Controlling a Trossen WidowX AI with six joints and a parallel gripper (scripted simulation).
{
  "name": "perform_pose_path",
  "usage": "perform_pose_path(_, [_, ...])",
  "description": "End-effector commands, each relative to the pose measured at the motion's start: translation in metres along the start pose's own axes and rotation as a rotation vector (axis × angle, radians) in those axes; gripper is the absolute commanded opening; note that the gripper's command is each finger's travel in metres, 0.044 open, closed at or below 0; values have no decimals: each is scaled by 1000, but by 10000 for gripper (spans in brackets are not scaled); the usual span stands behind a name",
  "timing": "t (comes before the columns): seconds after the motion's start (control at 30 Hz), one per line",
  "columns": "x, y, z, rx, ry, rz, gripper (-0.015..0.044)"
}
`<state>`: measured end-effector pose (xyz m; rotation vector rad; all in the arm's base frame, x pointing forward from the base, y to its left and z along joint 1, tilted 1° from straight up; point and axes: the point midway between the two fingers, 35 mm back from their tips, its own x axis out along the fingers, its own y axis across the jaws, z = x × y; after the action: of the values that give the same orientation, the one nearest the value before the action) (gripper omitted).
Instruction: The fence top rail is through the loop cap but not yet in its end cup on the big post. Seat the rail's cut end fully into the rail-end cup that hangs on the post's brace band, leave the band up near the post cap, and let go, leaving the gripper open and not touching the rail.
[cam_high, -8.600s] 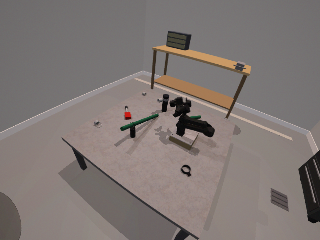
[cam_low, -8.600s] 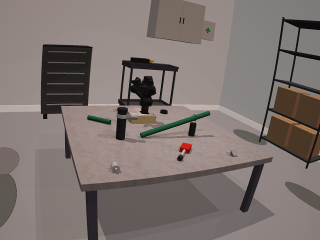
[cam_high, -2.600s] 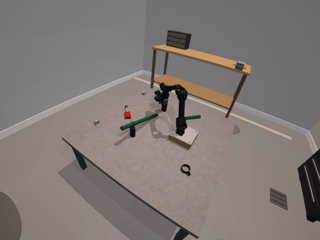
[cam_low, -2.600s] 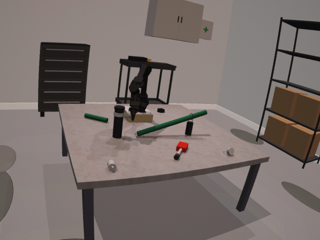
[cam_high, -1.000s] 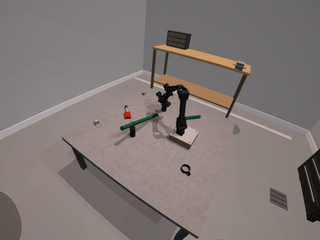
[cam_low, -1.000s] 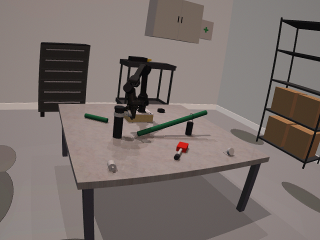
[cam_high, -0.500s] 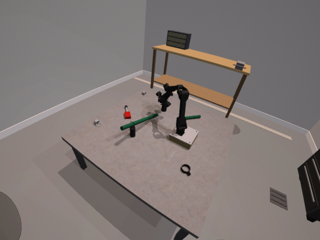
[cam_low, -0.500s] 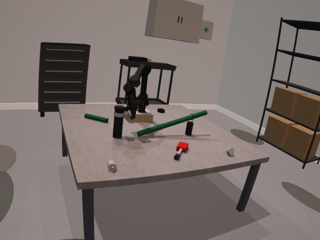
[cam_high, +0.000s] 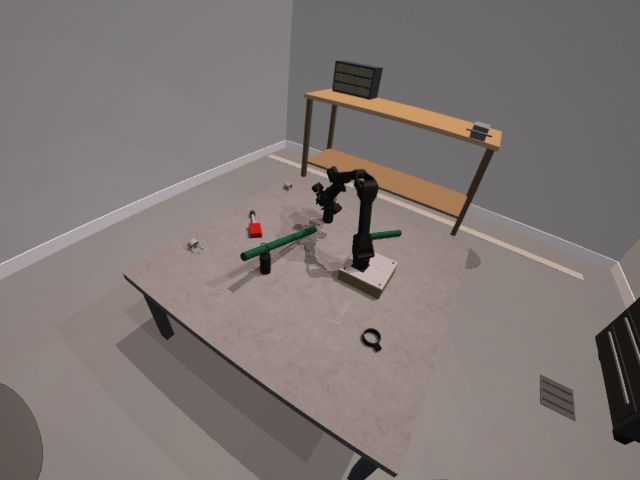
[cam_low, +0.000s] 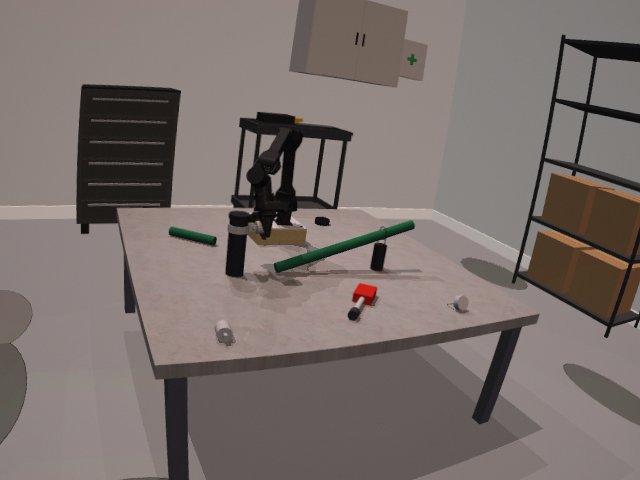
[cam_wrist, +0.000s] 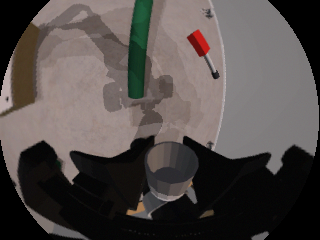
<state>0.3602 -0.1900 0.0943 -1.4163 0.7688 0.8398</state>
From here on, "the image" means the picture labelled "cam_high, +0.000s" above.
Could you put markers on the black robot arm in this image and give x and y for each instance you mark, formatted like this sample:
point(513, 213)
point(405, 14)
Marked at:
point(362, 248)

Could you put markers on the green cylinder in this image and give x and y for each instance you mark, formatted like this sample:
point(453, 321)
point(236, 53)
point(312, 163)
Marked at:
point(277, 243)
point(385, 234)

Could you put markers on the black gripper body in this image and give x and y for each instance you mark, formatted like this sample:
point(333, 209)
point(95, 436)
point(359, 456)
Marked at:
point(335, 208)

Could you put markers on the black post with cap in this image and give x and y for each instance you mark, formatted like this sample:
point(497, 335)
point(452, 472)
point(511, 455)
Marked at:
point(328, 216)

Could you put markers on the black ring with small tab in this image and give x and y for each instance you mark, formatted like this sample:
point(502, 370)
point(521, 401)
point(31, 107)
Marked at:
point(375, 345)

